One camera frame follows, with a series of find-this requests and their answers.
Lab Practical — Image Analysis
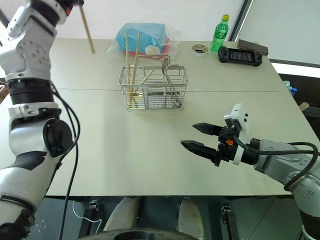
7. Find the metal spoon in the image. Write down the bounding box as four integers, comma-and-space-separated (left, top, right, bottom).
161, 56, 181, 107

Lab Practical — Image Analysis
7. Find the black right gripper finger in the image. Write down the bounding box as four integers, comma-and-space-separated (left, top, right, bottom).
192, 122, 223, 137
180, 140, 221, 163

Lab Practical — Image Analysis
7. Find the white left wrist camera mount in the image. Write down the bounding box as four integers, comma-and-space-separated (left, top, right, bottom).
6, 0, 68, 39

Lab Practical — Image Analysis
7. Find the dark side table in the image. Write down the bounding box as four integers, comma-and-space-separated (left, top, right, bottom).
277, 72, 320, 131

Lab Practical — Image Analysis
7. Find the green plastic bottle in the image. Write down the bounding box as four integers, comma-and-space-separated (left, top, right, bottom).
210, 14, 230, 53

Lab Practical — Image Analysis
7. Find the small round tape roll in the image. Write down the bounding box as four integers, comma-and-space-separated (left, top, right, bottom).
191, 44, 208, 56

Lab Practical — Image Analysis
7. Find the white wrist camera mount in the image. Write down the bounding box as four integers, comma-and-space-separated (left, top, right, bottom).
223, 103, 252, 166
6, 0, 68, 39

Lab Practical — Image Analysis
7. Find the dark brown box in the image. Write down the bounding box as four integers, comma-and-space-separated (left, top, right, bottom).
237, 38, 269, 56

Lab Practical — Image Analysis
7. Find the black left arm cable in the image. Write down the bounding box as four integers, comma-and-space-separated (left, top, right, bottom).
49, 81, 81, 240

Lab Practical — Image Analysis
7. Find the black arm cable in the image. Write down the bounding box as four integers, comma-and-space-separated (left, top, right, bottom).
49, 81, 81, 240
231, 132, 320, 192

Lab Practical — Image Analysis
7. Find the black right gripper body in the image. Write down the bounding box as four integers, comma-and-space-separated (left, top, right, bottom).
213, 126, 238, 167

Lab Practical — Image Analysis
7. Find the white rounded robot leg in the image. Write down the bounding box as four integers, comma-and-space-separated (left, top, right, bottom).
177, 197, 205, 238
102, 196, 140, 232

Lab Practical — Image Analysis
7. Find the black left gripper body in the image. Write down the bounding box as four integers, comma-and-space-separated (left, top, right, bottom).
59, 0, 85, 16

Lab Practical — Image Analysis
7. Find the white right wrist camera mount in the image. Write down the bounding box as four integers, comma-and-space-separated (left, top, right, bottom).
223, 103, 252, 166

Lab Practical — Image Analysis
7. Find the black table support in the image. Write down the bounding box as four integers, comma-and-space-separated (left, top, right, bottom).
221, 203, 240, 240
83, 199, 101, 238

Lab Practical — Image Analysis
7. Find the wooden chopstick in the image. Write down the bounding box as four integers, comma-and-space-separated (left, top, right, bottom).
124, 30, 133, 111
131, 31, 141, 110
132, 69, 154, 108
79, 5, 96, 55

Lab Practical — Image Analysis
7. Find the thin white cable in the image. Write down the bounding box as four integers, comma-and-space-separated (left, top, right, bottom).
72, 199, 103, 231

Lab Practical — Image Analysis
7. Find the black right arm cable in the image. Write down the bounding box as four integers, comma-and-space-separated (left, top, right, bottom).
231, 132, 320, 192

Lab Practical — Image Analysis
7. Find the black handheld game console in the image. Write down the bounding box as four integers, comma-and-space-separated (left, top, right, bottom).
217, 45, 264, 67

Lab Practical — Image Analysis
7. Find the blue packet in plastic bag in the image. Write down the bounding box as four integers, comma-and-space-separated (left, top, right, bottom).
106, 22, 181, 61

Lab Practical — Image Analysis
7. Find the silver wire basket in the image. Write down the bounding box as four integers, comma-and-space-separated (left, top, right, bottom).
118, 55, 188, 112

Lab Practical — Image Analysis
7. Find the blue cartoon box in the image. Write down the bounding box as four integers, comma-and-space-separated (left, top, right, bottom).
116, 22, 167, 56

